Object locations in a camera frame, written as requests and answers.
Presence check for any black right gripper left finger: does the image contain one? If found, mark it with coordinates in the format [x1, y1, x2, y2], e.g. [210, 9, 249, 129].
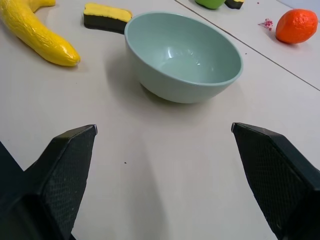
[0, 123, 98, 240]

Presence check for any orange plastic tangerine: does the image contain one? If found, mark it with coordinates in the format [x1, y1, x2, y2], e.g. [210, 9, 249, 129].
[275, 8, 319, 45]

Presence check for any yellow and black sponge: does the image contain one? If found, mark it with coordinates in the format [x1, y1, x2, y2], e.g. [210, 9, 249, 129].
[83, 2, 134, 33]
[224, 0, 245, 10]

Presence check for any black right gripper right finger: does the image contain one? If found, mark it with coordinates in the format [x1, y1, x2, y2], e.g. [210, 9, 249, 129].
[231, 122, 320, 240]

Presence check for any yellow plastic banana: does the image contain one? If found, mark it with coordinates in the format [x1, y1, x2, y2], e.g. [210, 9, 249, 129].
[0, 0, 82, 67]

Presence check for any green plastic apple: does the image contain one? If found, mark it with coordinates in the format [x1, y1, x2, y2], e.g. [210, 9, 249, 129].
[194, 0, 227, 10]

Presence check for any small pink dried flower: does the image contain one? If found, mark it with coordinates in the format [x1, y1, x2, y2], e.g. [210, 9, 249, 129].
[257, 18, 274, 32]

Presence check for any pale green bowl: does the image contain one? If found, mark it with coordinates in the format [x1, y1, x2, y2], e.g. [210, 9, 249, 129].
[123, 11, 244, 105]

